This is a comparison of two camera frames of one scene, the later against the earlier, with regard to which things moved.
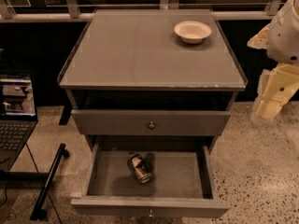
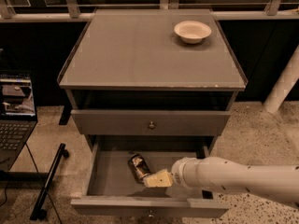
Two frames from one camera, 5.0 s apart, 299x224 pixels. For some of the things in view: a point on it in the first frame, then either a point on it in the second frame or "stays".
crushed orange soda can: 139,166 stays
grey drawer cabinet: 151,80 stays
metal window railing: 70,10 stays
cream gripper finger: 275,87 to 162,178
